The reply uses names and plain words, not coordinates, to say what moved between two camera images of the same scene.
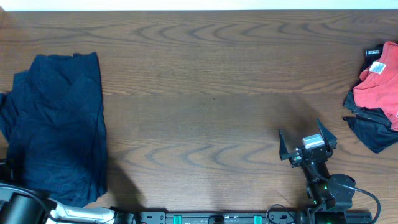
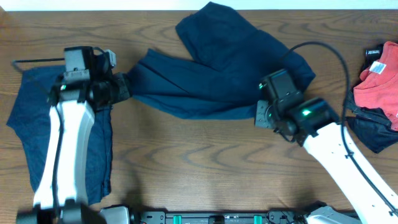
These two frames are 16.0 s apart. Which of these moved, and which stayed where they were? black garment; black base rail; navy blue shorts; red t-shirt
Moved: navy blue shorts
Stayed: black base rail; black garment; red t-shirt
